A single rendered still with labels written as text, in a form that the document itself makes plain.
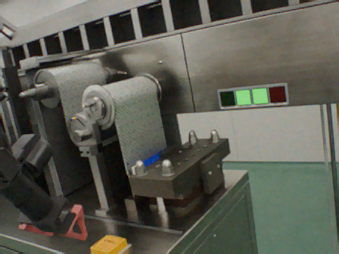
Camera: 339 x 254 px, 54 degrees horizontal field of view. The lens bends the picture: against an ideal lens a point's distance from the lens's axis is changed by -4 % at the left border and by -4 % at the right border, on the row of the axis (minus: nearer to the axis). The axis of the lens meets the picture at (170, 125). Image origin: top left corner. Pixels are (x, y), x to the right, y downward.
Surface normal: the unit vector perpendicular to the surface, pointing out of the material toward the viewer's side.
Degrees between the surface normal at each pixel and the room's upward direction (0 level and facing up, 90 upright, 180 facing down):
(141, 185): 90
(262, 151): 90
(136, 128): 90
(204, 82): 90
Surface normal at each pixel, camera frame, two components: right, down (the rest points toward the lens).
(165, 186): -0.54, 0.27
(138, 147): 0.82, -0.04
